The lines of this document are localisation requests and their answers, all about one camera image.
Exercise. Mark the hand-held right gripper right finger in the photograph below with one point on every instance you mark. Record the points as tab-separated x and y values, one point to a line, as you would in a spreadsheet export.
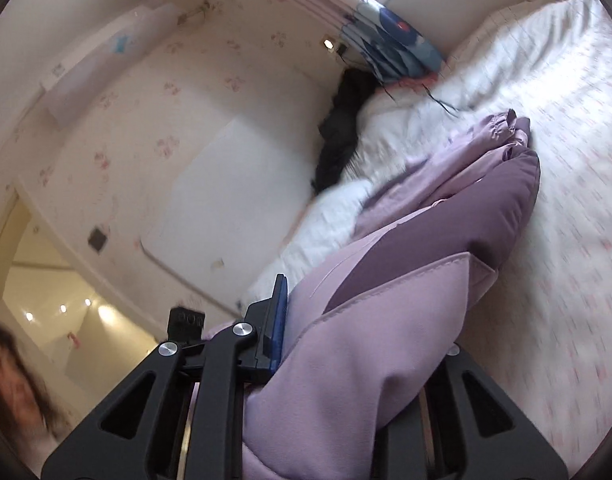
448	375

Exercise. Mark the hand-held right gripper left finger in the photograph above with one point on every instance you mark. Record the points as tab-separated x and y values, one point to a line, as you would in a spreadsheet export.
280	320

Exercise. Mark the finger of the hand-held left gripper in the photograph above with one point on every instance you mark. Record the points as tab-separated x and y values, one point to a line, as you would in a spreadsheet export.
186	322

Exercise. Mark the purple two-tone jacket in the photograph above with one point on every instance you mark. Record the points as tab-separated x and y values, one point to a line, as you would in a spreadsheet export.
386	310

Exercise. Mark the white padded mattress cover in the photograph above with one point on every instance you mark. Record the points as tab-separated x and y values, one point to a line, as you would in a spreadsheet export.
316	230

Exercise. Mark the cherry print bed sheet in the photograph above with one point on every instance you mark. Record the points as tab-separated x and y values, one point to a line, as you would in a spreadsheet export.
561	285

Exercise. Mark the person's head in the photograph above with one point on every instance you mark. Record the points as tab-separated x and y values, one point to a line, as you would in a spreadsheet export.
11	385

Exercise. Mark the black jacket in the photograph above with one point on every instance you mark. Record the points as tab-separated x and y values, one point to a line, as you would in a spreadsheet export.
336	130

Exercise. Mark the pink ruffled cloth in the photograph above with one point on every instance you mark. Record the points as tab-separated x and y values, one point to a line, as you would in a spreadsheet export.
411	81

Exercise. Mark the white air conditioner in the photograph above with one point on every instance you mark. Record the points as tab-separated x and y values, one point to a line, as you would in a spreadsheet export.
106	60

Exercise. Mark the blue printed curtain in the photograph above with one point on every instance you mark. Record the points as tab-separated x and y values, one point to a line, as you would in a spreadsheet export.
391	45

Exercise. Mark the white striped quilt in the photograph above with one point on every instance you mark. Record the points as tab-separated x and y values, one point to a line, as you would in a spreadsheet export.
511	45

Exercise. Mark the dark wall switch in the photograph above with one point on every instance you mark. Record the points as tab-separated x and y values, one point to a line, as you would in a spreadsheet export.
98	239

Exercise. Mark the white wall panel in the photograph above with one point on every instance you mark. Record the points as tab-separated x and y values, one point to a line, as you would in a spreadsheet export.
226	200

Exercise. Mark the cream door frame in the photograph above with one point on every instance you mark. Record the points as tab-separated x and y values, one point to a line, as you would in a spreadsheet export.
13	230

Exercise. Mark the wall socket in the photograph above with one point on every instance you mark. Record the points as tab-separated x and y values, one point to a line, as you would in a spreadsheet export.
329	43

